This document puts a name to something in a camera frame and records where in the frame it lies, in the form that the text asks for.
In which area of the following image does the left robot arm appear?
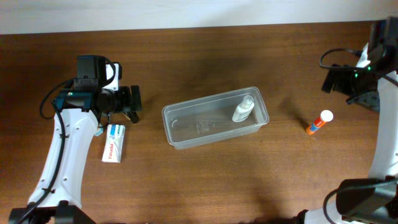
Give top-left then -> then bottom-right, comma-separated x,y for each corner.
8,85 -> 142,223

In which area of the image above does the clear plastic container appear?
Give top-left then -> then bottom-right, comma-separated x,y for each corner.
162,86 -> 269,149

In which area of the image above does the white Panadol box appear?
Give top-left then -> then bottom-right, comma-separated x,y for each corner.
102,124 -> 126,163

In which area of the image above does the small jar gold lid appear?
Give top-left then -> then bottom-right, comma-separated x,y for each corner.
95,126 -> 103,136

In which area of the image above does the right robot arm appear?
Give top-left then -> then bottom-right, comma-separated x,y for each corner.
294,16 -> 397,223

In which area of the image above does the dark bottle white cap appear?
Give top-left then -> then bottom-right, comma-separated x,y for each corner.
124,111 -> 139,124

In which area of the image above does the right black cable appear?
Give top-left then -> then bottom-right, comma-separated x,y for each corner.
318,47 -> 371,73

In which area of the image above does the orange tube white cap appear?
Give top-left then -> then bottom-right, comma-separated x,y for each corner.
306,110 -> 334,134

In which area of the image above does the white squeeze bottle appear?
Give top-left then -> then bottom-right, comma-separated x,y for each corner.
232,95 -> 254,123

